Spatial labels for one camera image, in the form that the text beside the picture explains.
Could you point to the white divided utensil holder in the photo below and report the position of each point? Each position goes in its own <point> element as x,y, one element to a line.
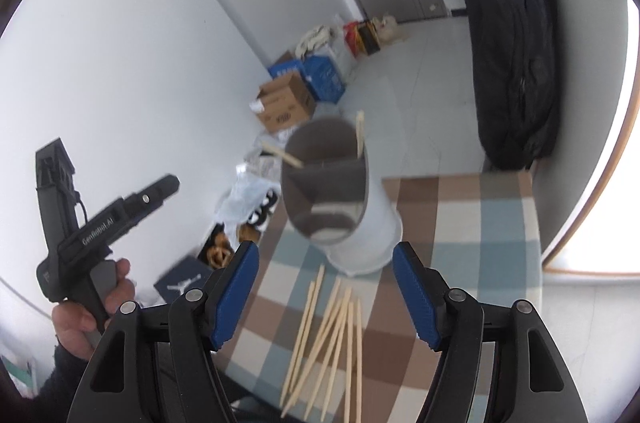
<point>372,223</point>

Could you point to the large blue box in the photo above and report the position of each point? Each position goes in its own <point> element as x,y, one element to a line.
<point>325,78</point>

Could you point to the tray of brown pastries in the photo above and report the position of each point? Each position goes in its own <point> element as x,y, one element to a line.
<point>220,250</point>

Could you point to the person's left forearm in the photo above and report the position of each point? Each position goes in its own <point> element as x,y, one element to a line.
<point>62,373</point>

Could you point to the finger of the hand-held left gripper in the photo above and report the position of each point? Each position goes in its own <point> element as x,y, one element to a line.
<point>152,194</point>

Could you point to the clear plastic bag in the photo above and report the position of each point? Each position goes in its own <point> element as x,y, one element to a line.
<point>340,53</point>

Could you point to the dark box with white figure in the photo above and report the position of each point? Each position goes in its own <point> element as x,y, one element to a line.
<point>182,283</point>

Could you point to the brown cardboard box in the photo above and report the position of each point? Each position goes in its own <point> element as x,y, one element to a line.
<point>287,103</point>

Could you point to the pile of wooden chopsticks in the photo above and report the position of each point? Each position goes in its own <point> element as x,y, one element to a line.
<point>359,353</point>

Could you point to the small blue box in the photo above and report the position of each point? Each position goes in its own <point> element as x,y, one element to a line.
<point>284,68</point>

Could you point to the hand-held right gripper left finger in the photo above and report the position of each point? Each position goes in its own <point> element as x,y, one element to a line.
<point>235,298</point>

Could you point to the person's left hand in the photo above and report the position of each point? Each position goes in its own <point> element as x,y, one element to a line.
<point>70,328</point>

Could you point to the black backpack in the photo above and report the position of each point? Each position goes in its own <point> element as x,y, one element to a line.
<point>515,53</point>

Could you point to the red bag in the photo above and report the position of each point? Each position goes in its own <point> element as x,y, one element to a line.
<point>354,38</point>

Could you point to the black and orange box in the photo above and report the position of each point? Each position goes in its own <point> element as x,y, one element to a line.
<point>369,38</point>

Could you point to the crumpled white plastic bags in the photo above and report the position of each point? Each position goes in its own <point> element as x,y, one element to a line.
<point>247,198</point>

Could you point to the beige cloth bundle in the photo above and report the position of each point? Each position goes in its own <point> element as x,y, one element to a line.
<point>312,40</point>

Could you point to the checked tablecloth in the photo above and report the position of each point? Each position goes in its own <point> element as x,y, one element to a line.
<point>480,253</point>

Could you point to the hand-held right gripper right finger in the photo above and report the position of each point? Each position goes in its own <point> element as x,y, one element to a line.
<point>412,298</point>

